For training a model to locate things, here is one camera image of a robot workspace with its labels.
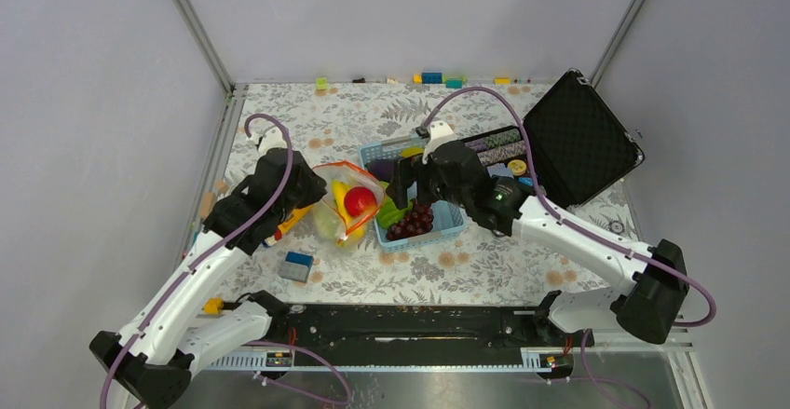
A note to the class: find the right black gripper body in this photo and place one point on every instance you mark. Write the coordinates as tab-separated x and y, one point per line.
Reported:
429	178

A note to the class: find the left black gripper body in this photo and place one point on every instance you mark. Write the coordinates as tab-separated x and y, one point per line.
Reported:
308	191

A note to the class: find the yellow mango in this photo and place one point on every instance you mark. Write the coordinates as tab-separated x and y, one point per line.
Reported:
411	151

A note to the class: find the dark purple eggplant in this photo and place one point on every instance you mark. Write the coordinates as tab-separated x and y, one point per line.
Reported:
382	169

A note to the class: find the green star fruit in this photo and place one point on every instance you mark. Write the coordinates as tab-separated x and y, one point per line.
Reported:
389	214

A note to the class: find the light blue plastic basket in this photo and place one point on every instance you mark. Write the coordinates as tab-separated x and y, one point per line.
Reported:
449	219

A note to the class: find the dark purple grapes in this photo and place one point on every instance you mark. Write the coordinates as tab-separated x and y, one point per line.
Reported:
418	221

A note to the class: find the red apple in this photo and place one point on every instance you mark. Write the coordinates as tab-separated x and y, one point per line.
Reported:
359	200

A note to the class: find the clear zip top bag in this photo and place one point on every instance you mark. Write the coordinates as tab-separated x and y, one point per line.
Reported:
352	175

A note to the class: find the yellow banana bunch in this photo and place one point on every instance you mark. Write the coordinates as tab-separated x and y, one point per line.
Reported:
340	190

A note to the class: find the green white cabbage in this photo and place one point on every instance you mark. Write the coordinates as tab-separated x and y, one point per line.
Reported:
328	224

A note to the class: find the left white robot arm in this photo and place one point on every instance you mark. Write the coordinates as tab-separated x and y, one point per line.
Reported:
153	358

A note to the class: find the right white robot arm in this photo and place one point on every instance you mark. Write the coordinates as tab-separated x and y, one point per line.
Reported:
644	287

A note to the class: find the wooden block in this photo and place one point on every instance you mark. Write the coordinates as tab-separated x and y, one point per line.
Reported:
206	205

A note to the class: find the yellow orange toy truck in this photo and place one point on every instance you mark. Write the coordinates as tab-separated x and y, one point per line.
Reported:
287	225

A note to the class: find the blue grey block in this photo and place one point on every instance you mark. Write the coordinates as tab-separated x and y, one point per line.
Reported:
296	267

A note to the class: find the blue yellow toy bricks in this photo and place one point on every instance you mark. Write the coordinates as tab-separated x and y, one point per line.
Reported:
435	78

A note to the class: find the floral table mat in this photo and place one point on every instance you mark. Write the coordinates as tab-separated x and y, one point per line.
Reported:
474	268

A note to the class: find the black poker chip case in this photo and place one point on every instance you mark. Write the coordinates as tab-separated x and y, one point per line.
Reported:
578	146

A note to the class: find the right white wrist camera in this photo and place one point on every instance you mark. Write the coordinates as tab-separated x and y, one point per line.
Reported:
435	133

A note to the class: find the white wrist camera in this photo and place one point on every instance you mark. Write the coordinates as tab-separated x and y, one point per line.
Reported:
435	133
273	138

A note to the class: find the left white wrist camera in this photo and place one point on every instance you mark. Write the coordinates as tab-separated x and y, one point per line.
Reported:
273	138

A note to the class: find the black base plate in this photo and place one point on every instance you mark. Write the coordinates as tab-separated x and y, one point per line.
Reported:
368	335

